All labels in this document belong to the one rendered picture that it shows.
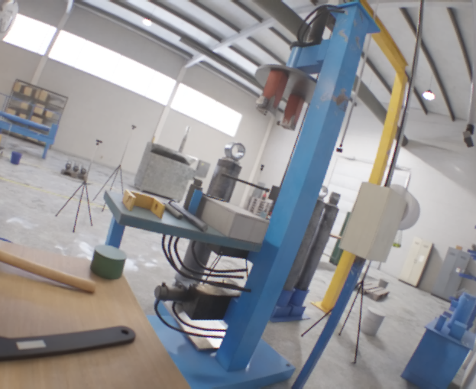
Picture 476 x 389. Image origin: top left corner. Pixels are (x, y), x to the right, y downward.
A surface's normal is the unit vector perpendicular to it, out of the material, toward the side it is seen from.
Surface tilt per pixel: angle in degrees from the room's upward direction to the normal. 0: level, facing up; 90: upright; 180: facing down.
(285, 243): 90
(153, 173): 90
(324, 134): 90
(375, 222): 90
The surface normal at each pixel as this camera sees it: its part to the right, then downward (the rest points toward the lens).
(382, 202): -0.75, -0.26
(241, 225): 0.57, 0.23
